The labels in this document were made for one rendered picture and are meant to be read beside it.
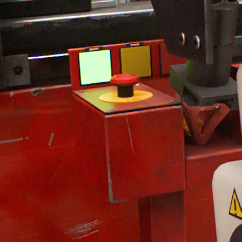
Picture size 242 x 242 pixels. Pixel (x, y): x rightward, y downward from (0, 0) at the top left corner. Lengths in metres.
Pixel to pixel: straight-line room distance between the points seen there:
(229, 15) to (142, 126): 0.17
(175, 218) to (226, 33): 0.28
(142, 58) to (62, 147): 0.22
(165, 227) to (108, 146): 0.18
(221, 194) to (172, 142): 0.33
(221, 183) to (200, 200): 0.70
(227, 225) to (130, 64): 0.49
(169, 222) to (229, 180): 0.44
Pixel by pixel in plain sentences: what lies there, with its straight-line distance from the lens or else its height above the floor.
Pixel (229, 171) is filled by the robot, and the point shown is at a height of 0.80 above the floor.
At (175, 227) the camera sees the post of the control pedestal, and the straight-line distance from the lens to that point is 0.93.
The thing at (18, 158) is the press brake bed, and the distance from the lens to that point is 1.07.
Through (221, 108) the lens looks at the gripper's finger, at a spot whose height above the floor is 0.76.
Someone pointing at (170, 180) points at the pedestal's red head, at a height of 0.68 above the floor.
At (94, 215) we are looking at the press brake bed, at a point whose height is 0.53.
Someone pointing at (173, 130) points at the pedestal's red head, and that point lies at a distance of 0.83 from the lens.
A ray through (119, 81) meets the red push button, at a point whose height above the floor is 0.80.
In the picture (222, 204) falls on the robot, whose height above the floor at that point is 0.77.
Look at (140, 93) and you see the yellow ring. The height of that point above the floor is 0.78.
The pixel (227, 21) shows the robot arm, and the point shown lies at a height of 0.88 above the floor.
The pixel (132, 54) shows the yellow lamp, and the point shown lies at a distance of 0.95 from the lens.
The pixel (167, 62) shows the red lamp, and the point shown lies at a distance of 0.97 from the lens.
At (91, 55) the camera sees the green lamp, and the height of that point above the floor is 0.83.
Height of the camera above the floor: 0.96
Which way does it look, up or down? 14 degrees down
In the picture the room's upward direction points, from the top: 4 degrees counter-clockwise
